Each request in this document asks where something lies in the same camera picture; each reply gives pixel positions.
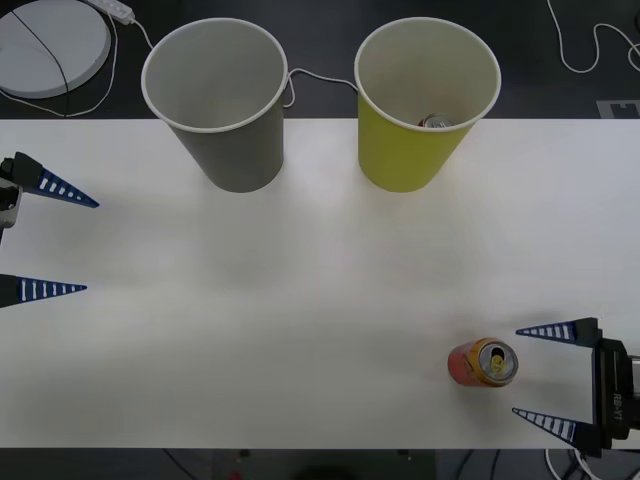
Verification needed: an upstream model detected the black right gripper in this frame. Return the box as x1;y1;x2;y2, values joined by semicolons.
511;316;636;459

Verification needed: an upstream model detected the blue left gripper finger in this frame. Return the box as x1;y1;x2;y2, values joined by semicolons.
0;273;88;309
13;151;100;209

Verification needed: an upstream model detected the orange red drink can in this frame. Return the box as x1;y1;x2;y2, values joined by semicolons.
447;337;520;389

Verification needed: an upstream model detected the round white disc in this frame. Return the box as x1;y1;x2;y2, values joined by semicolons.
0;0;113;99

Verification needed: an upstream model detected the white power strip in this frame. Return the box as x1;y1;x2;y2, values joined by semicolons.
82;0;137;24

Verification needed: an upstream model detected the grey plastic waste bin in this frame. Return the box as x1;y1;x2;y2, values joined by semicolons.
140;18;289;194

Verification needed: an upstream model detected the yellow-green plastic waste bin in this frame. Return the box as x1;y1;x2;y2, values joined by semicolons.
353;16;503;194

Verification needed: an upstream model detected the red and silver drink can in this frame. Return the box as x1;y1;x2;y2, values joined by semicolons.
417;112;454;129

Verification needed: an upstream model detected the white cable under table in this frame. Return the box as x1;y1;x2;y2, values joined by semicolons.
544;447;601;480

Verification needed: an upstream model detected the thin black cable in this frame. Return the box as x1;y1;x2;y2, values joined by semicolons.
10;8;71;117

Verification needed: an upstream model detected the white power strip cable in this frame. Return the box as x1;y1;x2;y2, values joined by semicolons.
130;18;361;109

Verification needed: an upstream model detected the long white looped cable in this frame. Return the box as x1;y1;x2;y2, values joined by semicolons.
546;0;640;76

